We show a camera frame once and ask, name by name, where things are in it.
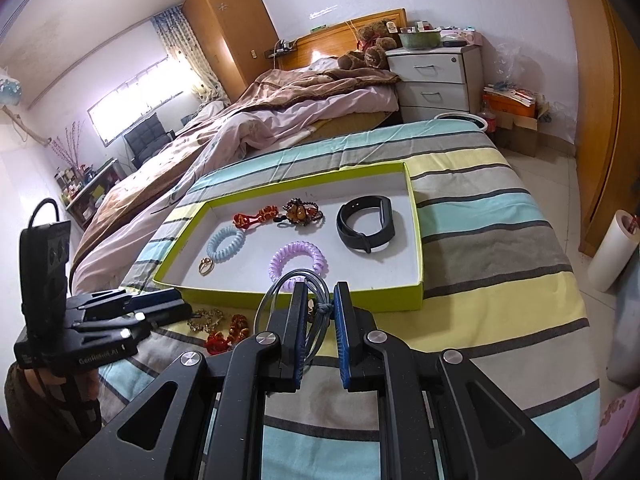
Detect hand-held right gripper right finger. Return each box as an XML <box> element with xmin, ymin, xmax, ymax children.
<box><xmin>334</xmin><ymin>281</ymin><xmax>583</xmax><ymax>480</ymax></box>

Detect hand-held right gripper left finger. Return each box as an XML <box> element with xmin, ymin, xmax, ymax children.
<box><xmin>57</xmin><ymin>280</ymin><xmax>311</xmax><ymax>480</ymax></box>

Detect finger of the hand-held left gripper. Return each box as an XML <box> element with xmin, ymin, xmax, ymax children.
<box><xmin>72</xmin><ymin>307</ymin><xmax>193</xmax><ymax>343</ymax></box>
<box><xmin>67</xmin><ymin>287</ymin><xmax>193</xmax><ymax>322</ymax></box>

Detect grey-blue hair ties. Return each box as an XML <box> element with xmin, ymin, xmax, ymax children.
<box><xmin>254</xmin><ymin>269</ymin><xmax>332</xmax><ymax>361</ymax></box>

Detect yellow-green cardboard box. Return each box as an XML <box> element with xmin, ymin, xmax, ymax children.
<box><xmin>152</xmin><ymin>161</ymin><xmax>425</xmax><ymax>312</ymax></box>

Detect purple spiral hair tie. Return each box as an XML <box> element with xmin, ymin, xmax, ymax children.
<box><xmin>269</xmin><ymin>241</ymin><xmax>323</xmax><ymax>292</ymax></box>

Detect light blue spiral hair tie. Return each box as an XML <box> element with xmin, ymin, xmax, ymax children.
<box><xmin>206</xmin><ymin>226</ymin><xmax>247</xmax><ymax>264</ymax></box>

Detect black wristband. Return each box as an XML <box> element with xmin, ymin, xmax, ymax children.
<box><xmin>336</xmin><ymin>195</ymin><xmax>394</xmax><ymax>254</ymax></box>

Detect brown beaded charm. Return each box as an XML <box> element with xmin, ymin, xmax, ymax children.
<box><xmin>276</xmin><ymin>199</ymin><xmax>325</xmax><ymax>229</ymax></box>

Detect red knotted cord charm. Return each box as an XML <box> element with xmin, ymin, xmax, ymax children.
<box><xmin>233</xmin><ymin>206</ymin><xmax>279</xmax><ymax>231</ymax></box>

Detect person's left forearm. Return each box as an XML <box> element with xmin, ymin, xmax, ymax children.
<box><xmin>0</xmin><ymin>360</ymin><xmax>106</xmax><ymax>480</ymax></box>

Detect cluttered desk shelf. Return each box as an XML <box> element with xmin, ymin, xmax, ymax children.
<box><xmin>54</xmin><ymin>157</ymin><xmax>128</xmax><ymax>231</ymax></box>

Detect dried flower branches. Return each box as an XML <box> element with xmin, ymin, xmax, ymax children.
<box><xmin>50</xmin><ymin>120</ymin><xmax>88</xmax><ymax>171</ymax></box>

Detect black chair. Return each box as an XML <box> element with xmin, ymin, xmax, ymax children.
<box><xmin>122</xmin><ymin>112</ymin><xmax>176</xmax><ymax>168</ymax></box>

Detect striped bed sheet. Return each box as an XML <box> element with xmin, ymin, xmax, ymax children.
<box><xmin>97</xmin><ymin>120</ymin><xmax>601</xmax><ymax>480</ymax></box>

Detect window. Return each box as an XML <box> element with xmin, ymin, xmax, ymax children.
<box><xmin>87</xmin><ymin>52</ymin><xmax>201</xmax><ymax>148</ymax></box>

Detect bed with pink-brown duvet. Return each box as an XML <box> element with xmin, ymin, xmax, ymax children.
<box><xmin>72</xmin><ymin>85</ymin><xmax>401</xmax><ymax>291</ymax></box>

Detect white round bin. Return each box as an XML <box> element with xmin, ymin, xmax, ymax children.
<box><xmin>434</xmin><ymin>112</ymin><xmax>488</xmax><ymax>131</ymax></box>

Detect brown blanket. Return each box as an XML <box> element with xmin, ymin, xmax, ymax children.
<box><xmin>240</xmin><ymin>65</ymin><xmax>401</xmax><ymax>111</ymax></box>

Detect patterned curtain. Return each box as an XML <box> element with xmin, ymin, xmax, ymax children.
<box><xmin>152</xmin><ymin>7</ymin><xmax>226</xmax><ymax>106</ymax></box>

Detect plastic bottle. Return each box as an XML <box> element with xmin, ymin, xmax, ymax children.
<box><xmin>480</xmin><ymin>100</ymin><xmax>498</xmax><ymax>136</ymax></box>

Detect cardboard box with papers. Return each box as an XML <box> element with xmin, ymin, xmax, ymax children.
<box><xmin>482</xmin><ymin>87</ymin><xmax>551</xmax><ymax>157</ymax></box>

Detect white paper roll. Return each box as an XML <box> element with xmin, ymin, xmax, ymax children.
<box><xmin>586</xmin><ymin>210</ymin><xmax>640</xmax><ymax>293</ymax></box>

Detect grey cloth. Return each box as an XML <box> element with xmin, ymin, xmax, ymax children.
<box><xmin>605</xmin><ymin>260</ymin><xmax>640</xmax><ymax>391</ymax></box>

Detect white nightstand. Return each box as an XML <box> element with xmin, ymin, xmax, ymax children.
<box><xmin>385</xmin><ymin>44</ymin><xmax>485</xmax><ymax>123</ymax></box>

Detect pink printed bag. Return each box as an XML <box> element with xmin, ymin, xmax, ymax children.
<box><xmin>595</xmin><ymin>390</ymin><xmax>637</xmax><ymax>480</ymax></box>

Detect wooden wardrobe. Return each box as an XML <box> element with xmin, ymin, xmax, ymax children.
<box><xmin>182</xmin><ymin>0</ymin><xmax>281</xmax><ymax>106</ymax></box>

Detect wooden headboard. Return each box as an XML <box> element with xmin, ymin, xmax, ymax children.
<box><xmin>277</xmin><ymin>8</ymin><xmax>407</xmax><ymax>68</ymax></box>

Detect brown teddy bear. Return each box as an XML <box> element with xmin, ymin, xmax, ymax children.
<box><xmin>337</xmin><ymin>19</ymin><xmax>401</xmax><ymax>71</ymax></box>

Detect green basin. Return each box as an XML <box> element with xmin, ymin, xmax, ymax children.
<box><xmin>398</xmin><ymin>27</ymin><xmax>442</xmax><ymax>51</ymax></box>

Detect clear plastic bag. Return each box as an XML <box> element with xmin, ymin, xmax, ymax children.
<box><xmin>492</xmin><ymin>40</ymin><xmax>531</xmax><ymax>91</ymax></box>

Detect pile of small toiletries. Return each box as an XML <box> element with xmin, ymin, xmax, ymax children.
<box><xmin>440</xmin><ymin>22</ymin><xmax>483</xmax><ymax>46</ymax></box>

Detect wooden sliding door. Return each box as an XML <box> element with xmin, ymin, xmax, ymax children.
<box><xmin>552</xmin><ymin>0</ymin><xmax>640</xmax><ymax>256</ymax></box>

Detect gold and red bracelet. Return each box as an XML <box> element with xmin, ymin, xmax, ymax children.
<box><xmin>186</xmin><ymin>309</ymin><xmax>226</xmax><ymax>333</ymax></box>

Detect red cord bracelet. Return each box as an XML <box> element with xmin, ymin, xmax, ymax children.
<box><xmin>204</xmin><ymin>314</ymin><xmax>249</xmax><ymax>357</ymax></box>

